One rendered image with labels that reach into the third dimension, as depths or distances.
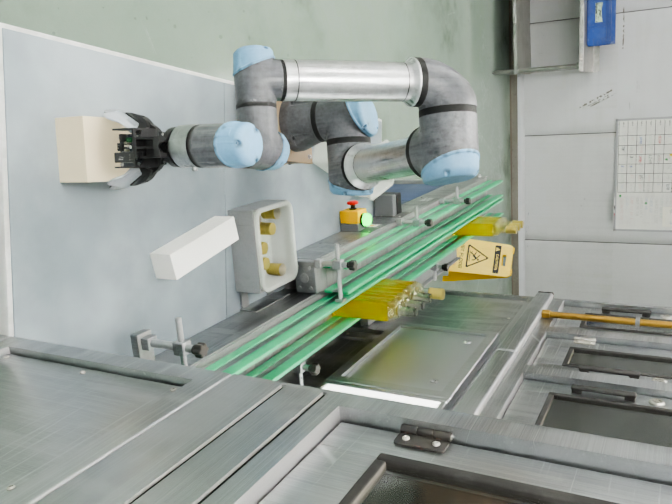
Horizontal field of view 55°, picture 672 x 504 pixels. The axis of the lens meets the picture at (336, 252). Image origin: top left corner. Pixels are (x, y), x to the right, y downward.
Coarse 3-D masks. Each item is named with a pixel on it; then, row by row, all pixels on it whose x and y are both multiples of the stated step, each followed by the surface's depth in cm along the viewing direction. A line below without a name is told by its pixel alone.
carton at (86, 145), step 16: (64, 128) 119; (80, 128) 117; (96, 128) 120; (112, 128) 123; (64, 144) 120; (80, 144) 118; (96, 144) 120; (112, 144) 123; (64, 160) 120; (80, 160) 118; (96, 160) 120; (112, 160) 123; (64, 176) 121; (80, 176) 119; (96, 176) 120; (112, 176) 123
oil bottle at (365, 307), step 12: (360, 300) 186; (372, 300) 185; (384, 300) 184; (396, 300) 184; (336, 312) 190; (348, 312) 188; (360, 312) 186; (372, 312) 184; (384, 312) 182; (396, 312) 181
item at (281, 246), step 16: (272, 208) 169; (288, 208) 177; (256, 224) 163; (288, 224) 178; (256, 240) 164; (272, 240) 181; (288, 240) 179; (272, 256) 182; (288, 256) 180; (288, 272) 181; (272, 288) 170
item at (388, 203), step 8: (384, 192) 248; (392, 192) 246; (376, 200) 242; (384, 200) 241; (392, 200) 239; (400, 200) 246; (376, 208) 243; (384, 208) 242; (392, 208) 240; (400, 208) 246
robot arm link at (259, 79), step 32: (256, 64) 114; (288, 64) 117; (320, 64) 119; (352, 64) 121; (384, 64) 123; (416, 64) 124; (256, 96) 114; (288, 96) 118; (320, 96) 120; (352, 96) 122; (384, 96) 124; (416, 96) 125; (448, 96) 124
